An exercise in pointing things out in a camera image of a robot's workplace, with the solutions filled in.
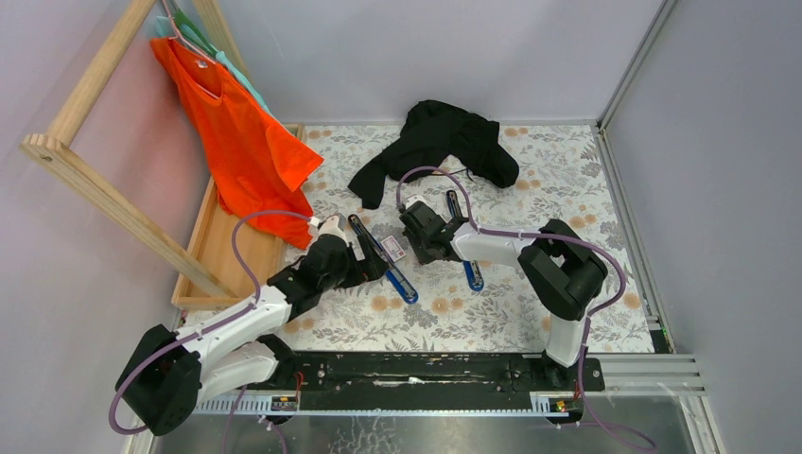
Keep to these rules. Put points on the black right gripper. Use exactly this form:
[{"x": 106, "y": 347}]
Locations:
[{"x": 423, "y": 258}]

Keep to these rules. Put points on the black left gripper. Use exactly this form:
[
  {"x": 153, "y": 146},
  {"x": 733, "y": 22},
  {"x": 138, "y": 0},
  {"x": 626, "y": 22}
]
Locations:
[{"x": 373, "y": 267}]

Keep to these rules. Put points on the blue stapler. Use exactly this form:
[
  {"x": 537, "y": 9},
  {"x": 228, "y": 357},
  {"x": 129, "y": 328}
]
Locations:
[
  {"x": 472, "y": 271},
  {"x": 388, "y": 263}
]

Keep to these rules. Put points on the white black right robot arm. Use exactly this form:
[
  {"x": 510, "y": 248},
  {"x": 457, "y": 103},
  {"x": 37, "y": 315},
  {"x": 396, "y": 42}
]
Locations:
[{"x": 565, "y": 272}]

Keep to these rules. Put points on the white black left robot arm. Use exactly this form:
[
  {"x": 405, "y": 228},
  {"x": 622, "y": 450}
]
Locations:
[{"x": 170, "y": 372}]

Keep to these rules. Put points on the floral tablecloth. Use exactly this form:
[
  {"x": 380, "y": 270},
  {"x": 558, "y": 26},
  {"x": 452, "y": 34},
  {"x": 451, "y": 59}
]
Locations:
[{"x": 560, "y": 177}]

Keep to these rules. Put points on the wooden tray base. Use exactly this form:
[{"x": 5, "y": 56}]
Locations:
[{"x": 210, "y": 243}]

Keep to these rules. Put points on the black crumpled garment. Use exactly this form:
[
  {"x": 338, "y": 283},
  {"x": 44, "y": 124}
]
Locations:
[{"x": 433, "y": 131}]

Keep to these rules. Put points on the orange t-shirt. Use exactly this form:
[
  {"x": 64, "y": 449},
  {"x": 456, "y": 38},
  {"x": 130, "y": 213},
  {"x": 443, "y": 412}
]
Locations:
[{"x": 259, "y": 167}]

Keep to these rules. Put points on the pink clothes hanger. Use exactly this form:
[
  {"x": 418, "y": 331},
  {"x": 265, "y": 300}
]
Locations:
[{"x": 188, "y": 44}]

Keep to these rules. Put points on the teal hanging garment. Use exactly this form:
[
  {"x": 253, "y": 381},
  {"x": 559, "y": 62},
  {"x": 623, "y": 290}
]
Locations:
[{"x": 164, "y": 29}]

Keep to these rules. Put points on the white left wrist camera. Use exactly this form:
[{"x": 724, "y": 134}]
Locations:
[{"x": 334, "y": 226}]

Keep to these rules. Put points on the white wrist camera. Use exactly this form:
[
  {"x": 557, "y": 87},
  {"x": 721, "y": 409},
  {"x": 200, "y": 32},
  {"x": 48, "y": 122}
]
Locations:
[
  {"x": 334, "y": 226},
  {"x": 408, "y": 202}
]

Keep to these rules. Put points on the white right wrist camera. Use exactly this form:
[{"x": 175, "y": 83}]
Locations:
[{"x": 408, "y": 202}]

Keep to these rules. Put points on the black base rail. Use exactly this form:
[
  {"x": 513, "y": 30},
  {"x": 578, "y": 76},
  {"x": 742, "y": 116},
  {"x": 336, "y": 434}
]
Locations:
[{"x": 354, "y": 381}]

